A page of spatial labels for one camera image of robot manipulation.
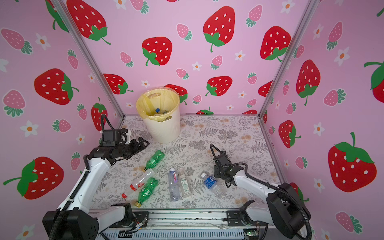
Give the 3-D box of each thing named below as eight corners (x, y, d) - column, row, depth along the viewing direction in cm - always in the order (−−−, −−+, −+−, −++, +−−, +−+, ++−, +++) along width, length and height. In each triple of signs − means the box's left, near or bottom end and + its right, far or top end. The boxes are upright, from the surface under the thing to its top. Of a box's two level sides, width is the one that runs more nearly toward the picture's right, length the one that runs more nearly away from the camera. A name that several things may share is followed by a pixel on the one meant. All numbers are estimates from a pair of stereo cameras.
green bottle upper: (145, 169, 94) (142, 165, 89) (160, 153, 101) (158, 148, 97) (150, 173, 92) (148, 169, 87) (165, 157, 99) (164, 152, 95)
